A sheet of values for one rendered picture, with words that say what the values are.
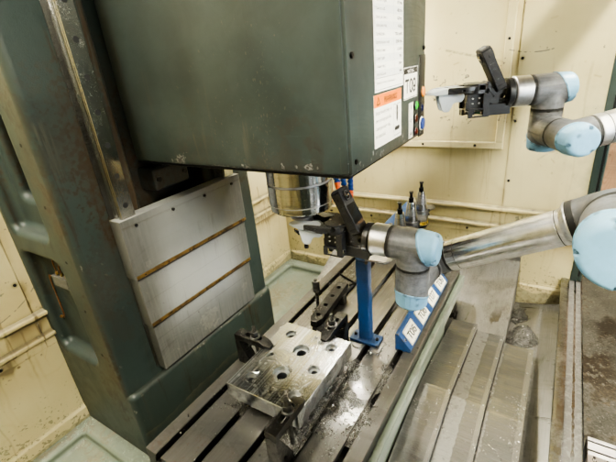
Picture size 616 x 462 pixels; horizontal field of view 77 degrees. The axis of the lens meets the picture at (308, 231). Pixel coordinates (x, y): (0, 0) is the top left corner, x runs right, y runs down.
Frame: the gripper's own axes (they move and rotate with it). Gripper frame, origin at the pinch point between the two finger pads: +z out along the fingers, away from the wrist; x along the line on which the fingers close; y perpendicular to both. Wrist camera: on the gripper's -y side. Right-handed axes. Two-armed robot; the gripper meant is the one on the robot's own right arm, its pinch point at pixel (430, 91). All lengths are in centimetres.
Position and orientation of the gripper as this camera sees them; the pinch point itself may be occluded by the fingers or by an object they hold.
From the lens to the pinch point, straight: 111.0
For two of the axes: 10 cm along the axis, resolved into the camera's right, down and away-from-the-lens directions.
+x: 0.3, -4.0, 9.1
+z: -10.0, 0.7, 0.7
